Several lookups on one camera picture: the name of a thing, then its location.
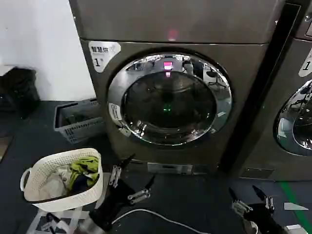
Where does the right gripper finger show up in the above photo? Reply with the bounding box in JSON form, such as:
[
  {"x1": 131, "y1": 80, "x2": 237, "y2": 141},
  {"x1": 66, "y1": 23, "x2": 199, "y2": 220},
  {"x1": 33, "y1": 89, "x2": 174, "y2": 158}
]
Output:
[
  {"x1": 252, "y1": 185, "x2": 275, "y2": 212},
  {"x1": 228, "y1": 187, "x2": 254, "y2": 216}
]

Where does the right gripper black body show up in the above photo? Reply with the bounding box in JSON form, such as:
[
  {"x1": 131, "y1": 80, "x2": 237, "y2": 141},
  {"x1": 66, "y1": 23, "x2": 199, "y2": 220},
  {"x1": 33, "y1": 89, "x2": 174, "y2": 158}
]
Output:
[{"x1": 243, "y1": 203, "x2": 289, "y2": 234}]

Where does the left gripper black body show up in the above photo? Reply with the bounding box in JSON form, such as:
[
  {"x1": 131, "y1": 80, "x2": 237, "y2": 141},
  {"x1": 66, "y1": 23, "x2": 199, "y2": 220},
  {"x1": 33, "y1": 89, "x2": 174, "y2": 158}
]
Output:
[{"x1": 89, "y1": 179, "x2": 134, "y2": 232}]

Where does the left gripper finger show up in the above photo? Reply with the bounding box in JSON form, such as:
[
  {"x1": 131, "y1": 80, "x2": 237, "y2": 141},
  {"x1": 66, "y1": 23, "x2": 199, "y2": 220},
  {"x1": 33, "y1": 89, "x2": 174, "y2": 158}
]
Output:
[
  {"x1": 128, "y1": 175, "x2": 156, "y2": 205},
  {"x1": 108, "y1": 153, "x2": 136, "y2": 189}
]

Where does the white floor marker piece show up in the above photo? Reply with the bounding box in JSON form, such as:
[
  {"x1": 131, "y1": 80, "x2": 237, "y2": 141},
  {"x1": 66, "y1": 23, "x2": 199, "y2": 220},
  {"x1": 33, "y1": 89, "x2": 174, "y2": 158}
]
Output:
[{"x1": 283, "y1": 202, "x2": 310, "y2": 212}]

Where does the green garment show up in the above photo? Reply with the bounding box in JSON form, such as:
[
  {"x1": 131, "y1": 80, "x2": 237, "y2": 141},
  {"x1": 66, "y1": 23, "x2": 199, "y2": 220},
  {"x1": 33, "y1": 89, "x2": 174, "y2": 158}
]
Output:
[{"x1": 67, "y1": 157, "x2": 100, "y2": 190}]

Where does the white perforated laundry basket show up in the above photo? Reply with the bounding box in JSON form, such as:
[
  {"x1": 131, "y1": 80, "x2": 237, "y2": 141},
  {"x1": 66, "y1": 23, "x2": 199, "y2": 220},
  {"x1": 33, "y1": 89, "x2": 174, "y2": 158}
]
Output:
[{"x1": 20, "y1": 147, "x2": 104, "y2": 212}]

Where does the dark blue garment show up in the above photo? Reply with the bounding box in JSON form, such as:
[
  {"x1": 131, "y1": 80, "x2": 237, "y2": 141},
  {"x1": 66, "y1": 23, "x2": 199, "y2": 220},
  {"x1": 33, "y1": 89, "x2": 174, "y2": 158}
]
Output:
[{"x1": 70, "y1": 172, "x2": 98, "y2": 195}]

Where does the grey slotted plastic crate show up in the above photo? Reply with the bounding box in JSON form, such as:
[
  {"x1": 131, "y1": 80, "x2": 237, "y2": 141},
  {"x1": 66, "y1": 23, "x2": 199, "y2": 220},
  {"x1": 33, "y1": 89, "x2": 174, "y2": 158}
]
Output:
[{"x1": 53, "y1": 97, "x2": 108, "y2": 144}]

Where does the white garment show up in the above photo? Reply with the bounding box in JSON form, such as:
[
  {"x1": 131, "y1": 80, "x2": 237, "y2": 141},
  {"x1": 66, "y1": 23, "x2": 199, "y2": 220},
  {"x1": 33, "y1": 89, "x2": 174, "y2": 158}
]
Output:
[{"x1": 25, "y1": 164, "x2": 71, "y2": 202}]

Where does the round glass dryer door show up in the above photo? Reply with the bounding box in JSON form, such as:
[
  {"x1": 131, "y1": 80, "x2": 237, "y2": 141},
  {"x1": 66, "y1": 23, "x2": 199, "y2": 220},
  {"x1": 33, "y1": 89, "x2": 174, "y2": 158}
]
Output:
[
  {"x1": 275, "y1": 79, "x2": 312, "y2": 156},
  {"x1": 107, "y1": 53, "x2": 233, "y2": 147}
]

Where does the grey dryer with label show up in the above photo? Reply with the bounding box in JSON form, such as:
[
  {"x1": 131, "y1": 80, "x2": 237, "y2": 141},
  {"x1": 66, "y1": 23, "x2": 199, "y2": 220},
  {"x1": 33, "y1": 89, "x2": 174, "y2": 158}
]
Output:
[
  {"x1": 237, "y1": 0, "x2": 312, "y2": 182},
  {"x1": 69, "y1": 0, "x2": 286, "y2": 175}
]

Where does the white cable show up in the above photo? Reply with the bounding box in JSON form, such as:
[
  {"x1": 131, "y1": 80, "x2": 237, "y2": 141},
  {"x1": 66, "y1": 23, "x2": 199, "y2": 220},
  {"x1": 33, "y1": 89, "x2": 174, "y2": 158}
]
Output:
[{"x1": 112, "y1": 208, "x2": 186, "y2": 227}]

